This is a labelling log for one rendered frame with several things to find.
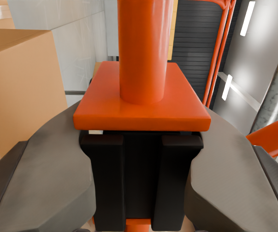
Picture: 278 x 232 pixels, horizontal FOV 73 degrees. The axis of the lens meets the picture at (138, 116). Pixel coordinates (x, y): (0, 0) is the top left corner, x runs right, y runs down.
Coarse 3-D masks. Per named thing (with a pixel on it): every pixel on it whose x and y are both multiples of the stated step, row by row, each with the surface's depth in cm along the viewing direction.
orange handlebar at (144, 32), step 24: (120, 0) 7; (144, 0) 6; (168, 0) 7; (120, 24) 7; (144, 24) 7; (168, 24) 7; (120, 48) 8; (144, 48) 7; (168, 48) 8; (120, 72) 8; (144, 72) 8; (120, 96) 9; (144, 96) 8
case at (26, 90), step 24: (0, 48) 18; (24, 48) 21; (48, 48) 27; (0, 72) 17; (24, 72) 21; (48, 72) 27; (0, 96) 17; (24, 96) 21; (48, 96) 27; (0, 120) 18; (24, 120) 21; (48, 120) 27; (0, 144) 18
